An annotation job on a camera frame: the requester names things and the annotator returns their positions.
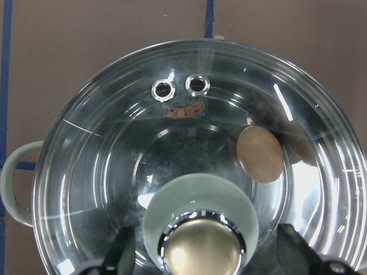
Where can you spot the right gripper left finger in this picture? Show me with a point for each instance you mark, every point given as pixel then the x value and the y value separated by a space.
pixel 120 259

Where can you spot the brown egg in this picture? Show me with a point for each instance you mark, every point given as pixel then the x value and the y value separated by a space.
pixel 260 154

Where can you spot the pale green electric pot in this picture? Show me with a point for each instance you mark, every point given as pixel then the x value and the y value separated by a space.
pixel 17 183

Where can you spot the glass pot lid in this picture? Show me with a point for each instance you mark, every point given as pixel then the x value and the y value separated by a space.
pixel 186 129

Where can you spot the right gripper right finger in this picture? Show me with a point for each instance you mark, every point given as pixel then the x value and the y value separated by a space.
pixel 294 254

